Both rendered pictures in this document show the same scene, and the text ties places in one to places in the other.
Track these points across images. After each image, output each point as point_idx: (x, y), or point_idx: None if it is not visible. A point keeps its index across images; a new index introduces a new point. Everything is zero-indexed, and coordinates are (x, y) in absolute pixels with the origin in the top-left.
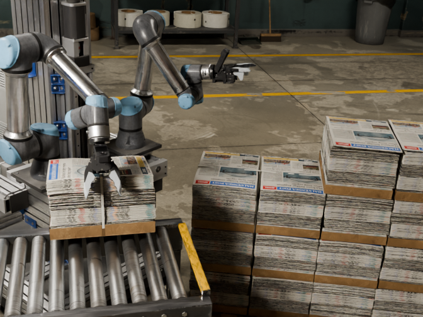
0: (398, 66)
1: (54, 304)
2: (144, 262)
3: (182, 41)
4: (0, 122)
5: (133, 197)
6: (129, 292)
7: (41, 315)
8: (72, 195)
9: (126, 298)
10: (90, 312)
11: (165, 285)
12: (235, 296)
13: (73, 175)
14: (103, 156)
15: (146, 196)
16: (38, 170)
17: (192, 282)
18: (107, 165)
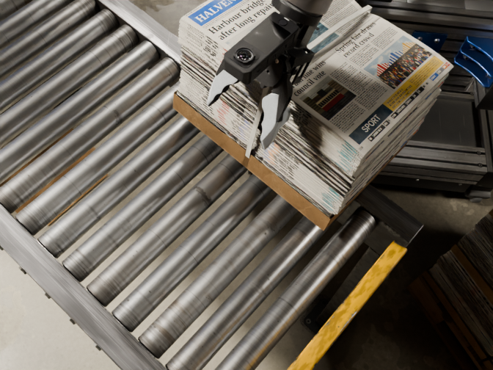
0: None
1: (56, 230)
2: (259, 263)
3: None
4: None
5: (309, 156)
6: (390, 179)
7: (20, 235)
8: (215, 71)
9: (381, 182)
10: (69, 293)
11: (458, 199)
12: (483, 332)
13: (235, 37)
14: (234, 67)
15: (334, 176)
16: None
17: (444, 261)
18: (269, 75)
